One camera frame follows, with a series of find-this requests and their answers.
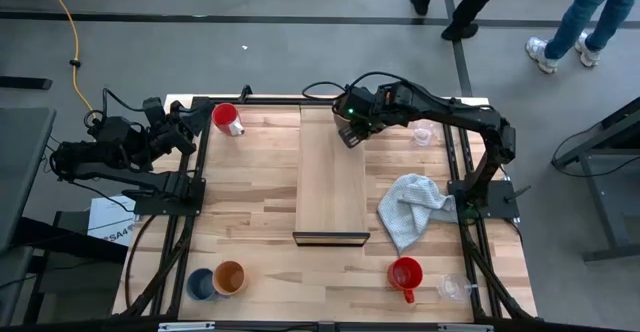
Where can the black frame desk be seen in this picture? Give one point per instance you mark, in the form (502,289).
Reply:
(615,122)

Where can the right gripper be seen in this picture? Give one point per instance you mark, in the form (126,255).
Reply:
(360,104)

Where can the grey table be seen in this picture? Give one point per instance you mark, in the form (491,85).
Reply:
(20,172)

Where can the silver metal bracket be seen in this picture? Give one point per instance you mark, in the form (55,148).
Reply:
(465,328)
(186,326)

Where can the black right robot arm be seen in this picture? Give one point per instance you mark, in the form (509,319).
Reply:
(450,109)

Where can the black flat bar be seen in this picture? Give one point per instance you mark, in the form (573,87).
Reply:
(25,83)

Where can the white printed cardboard box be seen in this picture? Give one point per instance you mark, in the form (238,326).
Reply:
(107,219)

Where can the red and white mug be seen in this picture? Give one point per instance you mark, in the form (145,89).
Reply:
(225,114)

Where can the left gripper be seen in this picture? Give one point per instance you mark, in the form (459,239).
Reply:
(172,139)

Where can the black aluminium table frame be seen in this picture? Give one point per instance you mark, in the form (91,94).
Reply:
(275,101)

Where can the blue-grey mug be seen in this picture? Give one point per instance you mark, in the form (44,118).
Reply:
(198,284)

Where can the orange cup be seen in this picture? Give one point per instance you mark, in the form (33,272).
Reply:
(230,278)

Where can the black cart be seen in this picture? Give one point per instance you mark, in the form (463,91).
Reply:
(75,244)

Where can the grey waffle cloth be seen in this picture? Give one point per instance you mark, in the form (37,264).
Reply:
(410,202)

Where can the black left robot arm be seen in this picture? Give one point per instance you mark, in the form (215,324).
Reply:
(115,144)

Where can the clear plastic cup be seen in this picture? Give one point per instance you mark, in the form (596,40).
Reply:
(452,288)
(422,134)

